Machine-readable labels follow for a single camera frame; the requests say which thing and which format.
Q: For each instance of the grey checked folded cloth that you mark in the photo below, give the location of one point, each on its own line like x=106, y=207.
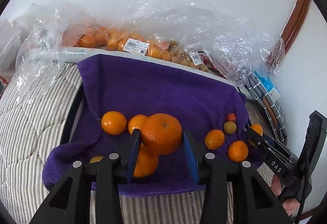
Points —
x=272, y=109

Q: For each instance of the wooden frame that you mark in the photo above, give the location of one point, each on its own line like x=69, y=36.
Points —
x=294, y=23

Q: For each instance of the blue white tissue pack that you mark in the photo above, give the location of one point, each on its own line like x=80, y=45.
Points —
x=269, y=86

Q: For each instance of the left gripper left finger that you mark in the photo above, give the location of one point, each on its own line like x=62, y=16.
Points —
x=69, y=200

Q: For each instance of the large orange with stem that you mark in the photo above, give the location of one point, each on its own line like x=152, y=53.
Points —
x=161, y=134

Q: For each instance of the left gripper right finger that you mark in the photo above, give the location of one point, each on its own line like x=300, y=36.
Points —
x=253, y=200

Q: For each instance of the person's right hand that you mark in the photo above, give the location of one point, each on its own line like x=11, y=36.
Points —
x=291, y=205

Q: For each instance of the small orange far left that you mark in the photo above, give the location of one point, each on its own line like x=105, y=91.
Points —
x=255, y=132

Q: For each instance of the striped quilt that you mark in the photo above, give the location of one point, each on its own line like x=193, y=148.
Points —
x=30, y=130

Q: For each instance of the clear plastic bags of fruit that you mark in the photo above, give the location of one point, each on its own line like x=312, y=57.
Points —
x=175, y=31

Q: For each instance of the tiny yellow kumquat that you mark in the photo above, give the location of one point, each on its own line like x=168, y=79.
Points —
x=95, y=159

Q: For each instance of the red cherry tomato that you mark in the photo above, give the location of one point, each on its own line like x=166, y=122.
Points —
x=231, y=117

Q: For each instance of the small orange front left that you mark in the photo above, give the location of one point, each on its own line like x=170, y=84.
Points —
x=237, y=152

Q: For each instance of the white plastic bag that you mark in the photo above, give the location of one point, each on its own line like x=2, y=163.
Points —
x=10, y=46

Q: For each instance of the yellow-green small fruit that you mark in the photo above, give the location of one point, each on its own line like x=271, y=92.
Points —
x=229, y=127

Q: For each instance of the purple towel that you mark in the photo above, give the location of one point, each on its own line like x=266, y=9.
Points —
x=132, y=87

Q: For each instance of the dark-spotted orange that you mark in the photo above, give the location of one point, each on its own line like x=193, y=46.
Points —
x=136, y=122

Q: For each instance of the oval yellow-orange fruit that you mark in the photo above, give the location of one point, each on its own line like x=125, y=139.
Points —
x=214, y=139

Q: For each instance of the tray under towel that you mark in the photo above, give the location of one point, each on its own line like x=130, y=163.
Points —
x=74, y=114

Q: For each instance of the small orange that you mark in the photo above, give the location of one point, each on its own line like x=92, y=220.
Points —
x=255, y=132
x=113, y=123
x=237, y=152

